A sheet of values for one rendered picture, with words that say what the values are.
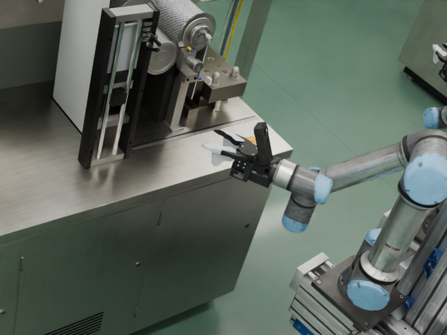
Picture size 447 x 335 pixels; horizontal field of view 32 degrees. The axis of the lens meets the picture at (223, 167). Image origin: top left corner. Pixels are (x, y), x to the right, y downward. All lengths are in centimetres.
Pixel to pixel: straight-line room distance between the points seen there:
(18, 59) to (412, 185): 138
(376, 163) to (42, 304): 115
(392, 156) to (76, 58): 103
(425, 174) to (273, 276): 173
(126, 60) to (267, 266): 159
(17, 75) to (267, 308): 148
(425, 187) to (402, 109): 316
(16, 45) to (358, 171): 119
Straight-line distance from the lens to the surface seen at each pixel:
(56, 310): 264
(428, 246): 248
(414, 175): 193
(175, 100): 260
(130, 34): 223
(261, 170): 209
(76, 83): 253
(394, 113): 500
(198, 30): 249
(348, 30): 579
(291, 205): 211
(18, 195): 231
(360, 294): 219
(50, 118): 261
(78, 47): 247
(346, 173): 216
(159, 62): 251
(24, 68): 270
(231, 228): 290
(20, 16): 258
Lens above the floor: 247
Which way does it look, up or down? 38 degrees down
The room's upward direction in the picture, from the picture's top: 17 degrees clockwise
